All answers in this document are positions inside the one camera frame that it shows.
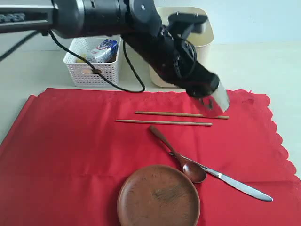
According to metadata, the white perforated plastic basket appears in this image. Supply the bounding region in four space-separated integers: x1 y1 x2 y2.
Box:
63 36 122 88

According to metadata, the silver table knife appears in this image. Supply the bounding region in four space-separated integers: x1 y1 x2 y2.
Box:
169 152 273 202

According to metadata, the red scalloped table cloth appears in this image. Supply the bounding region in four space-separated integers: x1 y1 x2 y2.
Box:
0 89 301 226

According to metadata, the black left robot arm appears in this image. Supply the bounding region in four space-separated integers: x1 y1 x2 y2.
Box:
0 0 220 97

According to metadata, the brown egg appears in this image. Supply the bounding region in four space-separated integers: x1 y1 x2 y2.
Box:
82 69 94 74

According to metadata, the white blue packet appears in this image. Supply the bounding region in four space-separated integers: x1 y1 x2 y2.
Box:
86 39 118 63

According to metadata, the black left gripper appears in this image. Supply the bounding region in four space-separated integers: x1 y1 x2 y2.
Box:
150 30 220 98

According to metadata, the stainless steel cup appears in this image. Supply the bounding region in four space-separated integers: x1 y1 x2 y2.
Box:
199 87 230 117

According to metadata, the wooden chopstick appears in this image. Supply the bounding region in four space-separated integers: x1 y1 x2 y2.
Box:
135 111 230 120
115 119 213 127

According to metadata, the brown wooden plate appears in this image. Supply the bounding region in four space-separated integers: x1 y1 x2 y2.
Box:
117 165 200 226

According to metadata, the dark wooden spoon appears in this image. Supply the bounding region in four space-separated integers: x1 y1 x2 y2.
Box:
149 126 206 183

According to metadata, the yellow lemon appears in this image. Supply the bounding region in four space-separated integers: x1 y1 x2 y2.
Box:
76 54 86 64

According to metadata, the cream plastic bin with circle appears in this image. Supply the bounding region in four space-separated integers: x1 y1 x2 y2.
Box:
149 6 214 89

